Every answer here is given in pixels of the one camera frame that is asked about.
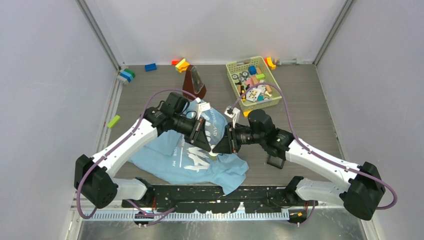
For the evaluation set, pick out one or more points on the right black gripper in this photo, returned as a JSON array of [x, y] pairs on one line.
[[229, 143]]

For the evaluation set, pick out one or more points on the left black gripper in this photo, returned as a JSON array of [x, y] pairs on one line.
[[202, 140]]

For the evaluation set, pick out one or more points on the light blue printed t-shirt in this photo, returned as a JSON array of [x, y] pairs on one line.
[[174, 160]]

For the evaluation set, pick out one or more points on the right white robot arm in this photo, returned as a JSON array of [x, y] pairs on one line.
[[358, 188]]

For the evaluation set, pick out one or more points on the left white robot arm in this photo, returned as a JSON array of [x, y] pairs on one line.
[[94, 177]]

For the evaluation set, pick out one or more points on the yellow brick near basket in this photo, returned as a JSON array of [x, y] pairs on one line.
[[245, 113]]

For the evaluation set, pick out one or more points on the brown metronome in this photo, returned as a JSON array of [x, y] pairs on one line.
[[193, 84]]

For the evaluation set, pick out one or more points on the green plastic basket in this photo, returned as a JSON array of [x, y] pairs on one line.
[[253, 78]]

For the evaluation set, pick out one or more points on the yellow orange toy block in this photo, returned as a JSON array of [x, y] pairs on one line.
[[182, 65]]

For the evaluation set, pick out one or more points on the blue toy brick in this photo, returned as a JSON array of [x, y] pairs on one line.
[[150, 67]]

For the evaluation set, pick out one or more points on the lime green toy brick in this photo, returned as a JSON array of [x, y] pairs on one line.
[[113, 121]]

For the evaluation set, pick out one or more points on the yellow red corner blocks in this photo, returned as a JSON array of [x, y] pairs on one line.
[[272, 63]]

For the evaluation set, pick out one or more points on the stacked blue green bricks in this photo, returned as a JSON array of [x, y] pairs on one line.
[[126, 76]]

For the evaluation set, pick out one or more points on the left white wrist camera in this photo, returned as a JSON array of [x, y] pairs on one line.
[[201, 106]]

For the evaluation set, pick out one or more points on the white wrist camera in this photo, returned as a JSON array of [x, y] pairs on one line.
[[201, 106], [234, 114]]

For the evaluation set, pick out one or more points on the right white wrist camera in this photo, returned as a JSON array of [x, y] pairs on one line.
[[234, 114]]

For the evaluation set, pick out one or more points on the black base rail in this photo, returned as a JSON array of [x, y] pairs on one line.
[[211, 198]]

